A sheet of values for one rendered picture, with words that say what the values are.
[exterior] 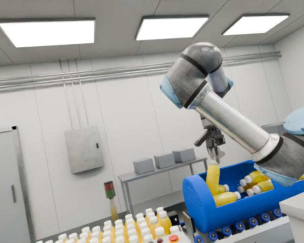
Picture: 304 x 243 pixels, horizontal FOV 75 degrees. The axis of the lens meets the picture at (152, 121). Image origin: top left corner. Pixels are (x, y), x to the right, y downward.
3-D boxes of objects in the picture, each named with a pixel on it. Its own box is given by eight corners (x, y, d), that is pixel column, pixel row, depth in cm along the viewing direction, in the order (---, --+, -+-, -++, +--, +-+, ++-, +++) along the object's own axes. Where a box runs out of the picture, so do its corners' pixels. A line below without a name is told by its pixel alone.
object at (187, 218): (199, 242, 99) (193, 216, 100) (194, 243, 99) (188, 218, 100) (191, 233, 109) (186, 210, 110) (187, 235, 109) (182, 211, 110)
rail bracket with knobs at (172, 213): (182, 232, 118) (178, 214, 119) (171, 236, 117) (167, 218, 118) (177, 225, 128) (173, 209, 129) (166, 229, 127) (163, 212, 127)
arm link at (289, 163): (331, 160, 56) (179, 48, 63) (293, 198, 59) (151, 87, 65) (307, 152, 68) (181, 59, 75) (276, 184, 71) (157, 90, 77)
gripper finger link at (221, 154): (229, 161, 107) (223, 144, 109) (219, 164, 105) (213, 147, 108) (226, 162, 110) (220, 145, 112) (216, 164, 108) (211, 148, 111)
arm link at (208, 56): (198, 20, 64) (220, 76, 107) (176, 48, 66) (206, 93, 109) (228, 34, 59) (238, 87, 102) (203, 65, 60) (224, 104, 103)
